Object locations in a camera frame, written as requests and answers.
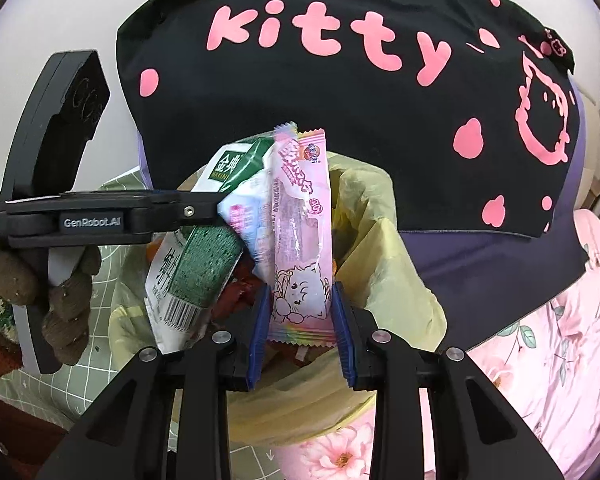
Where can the green grid table cloth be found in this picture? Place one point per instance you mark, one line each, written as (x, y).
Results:
(80, 359)

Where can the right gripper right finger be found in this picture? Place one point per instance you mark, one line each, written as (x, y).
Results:
(477, 433)

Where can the pink candy wrapper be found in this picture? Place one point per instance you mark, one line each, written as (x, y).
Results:
(302, 229)

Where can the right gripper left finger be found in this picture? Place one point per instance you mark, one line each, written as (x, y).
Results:
(164, 416)

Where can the red snack wrapper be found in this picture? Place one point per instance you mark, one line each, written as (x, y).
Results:
(240, 292)

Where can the black pink kitty bag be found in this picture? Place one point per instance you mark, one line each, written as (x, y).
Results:
(467, 105)

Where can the green white milk carton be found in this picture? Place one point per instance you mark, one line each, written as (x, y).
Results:
(194, 264)

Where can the yellow-green trash bag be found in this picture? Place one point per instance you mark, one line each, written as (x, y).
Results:
(292, 405)

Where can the orange snack bag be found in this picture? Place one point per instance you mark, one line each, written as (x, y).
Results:
(151, 249)

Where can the pink floral bedding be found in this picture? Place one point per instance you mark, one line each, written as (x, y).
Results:
(549, 370)

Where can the gloved left hand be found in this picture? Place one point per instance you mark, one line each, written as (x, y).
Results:
(65, 325)

